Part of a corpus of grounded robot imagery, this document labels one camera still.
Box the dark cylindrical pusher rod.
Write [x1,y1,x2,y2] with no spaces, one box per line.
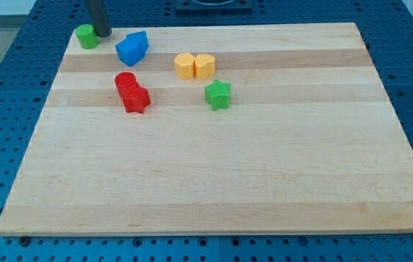
[87,0,112,37]

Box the blue cube block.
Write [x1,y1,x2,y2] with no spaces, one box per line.
[116,39,144,66]

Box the blue pentagon block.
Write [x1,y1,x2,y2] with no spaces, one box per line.
[126,31,149,55]

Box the green cylinder block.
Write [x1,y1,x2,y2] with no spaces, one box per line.
[75,24,99,49]

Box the red cylinder block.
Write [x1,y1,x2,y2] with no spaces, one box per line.
[114,72,139,98]

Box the red star block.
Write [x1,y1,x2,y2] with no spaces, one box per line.
[121,87,151,114]

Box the yellow hexagon block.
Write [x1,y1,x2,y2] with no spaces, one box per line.
[174,52,195,80]

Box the yellow heart block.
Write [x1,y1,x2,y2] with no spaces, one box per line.
[194,54,216,79]

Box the green star block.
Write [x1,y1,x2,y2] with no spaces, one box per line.
[205,79,231,111]

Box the wooden board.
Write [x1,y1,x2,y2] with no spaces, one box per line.
[0,23,413,237]

